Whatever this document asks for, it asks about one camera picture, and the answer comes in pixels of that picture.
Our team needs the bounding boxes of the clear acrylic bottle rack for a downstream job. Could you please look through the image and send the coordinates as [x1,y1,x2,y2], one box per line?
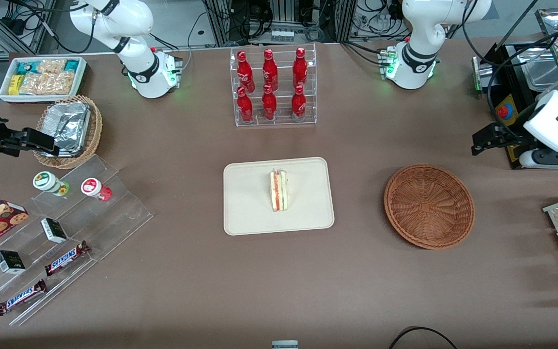
[230,43,317,127]

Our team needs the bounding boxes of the red lid yoghurt cup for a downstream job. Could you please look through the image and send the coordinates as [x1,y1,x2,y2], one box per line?
[81,178,112,202]

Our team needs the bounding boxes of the clear acrylic stepped display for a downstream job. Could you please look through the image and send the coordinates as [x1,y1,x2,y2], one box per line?
[0,154,154,326]

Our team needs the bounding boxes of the brown snickers bar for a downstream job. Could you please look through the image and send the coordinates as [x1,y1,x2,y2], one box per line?
[0,279,48,317]
[44,241,91,277]

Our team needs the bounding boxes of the triangular white bread sandwich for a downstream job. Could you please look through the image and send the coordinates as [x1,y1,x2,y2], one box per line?
[269,168,289,212]

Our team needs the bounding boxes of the silver foil tray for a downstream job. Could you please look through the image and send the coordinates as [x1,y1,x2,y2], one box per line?
[41,101,92,157]

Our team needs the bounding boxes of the beige rectangular tray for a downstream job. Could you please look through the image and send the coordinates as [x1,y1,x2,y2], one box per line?
[223,157,335,236]

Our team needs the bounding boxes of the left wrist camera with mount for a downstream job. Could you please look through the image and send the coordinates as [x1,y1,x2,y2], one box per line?
[520,148,558,169]

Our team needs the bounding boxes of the red cola bottle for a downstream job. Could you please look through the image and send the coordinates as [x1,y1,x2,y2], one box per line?
[291,85,307,122]
[262,48,279,92]
[236,50,255,94]
[293,47,308,89]
[262,84,278,121]
[236,86,254,123]

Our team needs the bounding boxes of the green lid yoghurt cup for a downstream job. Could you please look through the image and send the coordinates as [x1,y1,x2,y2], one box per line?
[32,171,70,197]

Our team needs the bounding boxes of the large clear cracker bag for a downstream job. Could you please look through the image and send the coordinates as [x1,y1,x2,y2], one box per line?
[19,72,75,95]

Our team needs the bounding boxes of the round brown wicker basket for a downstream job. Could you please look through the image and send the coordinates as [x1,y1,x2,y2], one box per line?
[384,164,476,250]

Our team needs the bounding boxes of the small clear cracker bag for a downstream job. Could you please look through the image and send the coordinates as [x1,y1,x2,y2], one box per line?
[37,59,66,74]

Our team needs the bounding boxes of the steel food pan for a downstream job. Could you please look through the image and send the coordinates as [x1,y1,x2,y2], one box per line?
[520,47,558,91]

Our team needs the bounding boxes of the black cable loop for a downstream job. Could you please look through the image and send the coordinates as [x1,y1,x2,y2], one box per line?
[388,326,459,349]

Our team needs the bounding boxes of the black hot food warmer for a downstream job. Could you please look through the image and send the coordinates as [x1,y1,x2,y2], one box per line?
[472,7,558,169]

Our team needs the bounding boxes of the white plastic snack bin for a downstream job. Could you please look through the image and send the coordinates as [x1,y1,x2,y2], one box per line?
[0,56,88,104]

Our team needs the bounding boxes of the small dark carton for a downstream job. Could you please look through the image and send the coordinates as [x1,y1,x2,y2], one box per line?
[0,250,26,275]
[41,218,68,244]

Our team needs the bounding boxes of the aluminium frame rack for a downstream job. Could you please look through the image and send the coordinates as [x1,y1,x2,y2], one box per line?
[204,0,357,47]

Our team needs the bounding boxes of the light oval wicker basket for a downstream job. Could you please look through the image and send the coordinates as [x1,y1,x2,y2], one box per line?
[33,95,103,170]

